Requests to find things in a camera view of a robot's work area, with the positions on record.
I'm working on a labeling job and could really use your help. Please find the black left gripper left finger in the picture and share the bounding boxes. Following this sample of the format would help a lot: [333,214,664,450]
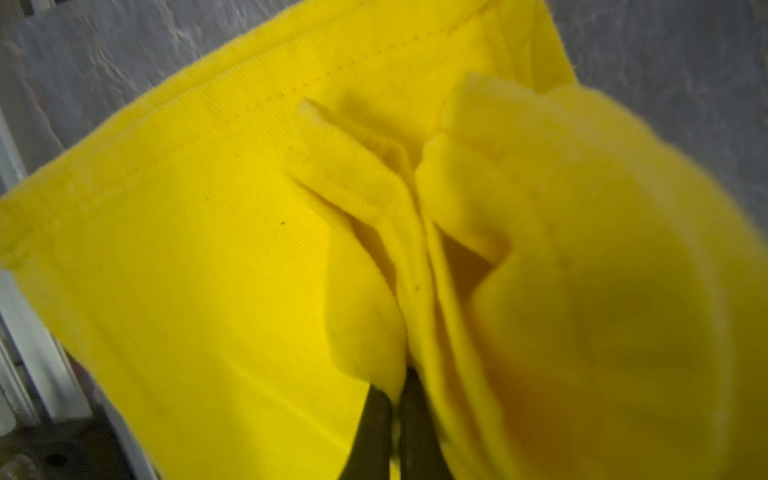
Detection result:
[339,386,393,480]

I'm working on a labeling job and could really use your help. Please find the yellow trousers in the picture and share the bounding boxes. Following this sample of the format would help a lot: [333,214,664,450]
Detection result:
[1,1,767,479]

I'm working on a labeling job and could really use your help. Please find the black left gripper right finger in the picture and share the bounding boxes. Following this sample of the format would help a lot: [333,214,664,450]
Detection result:
[398,369,454,480]

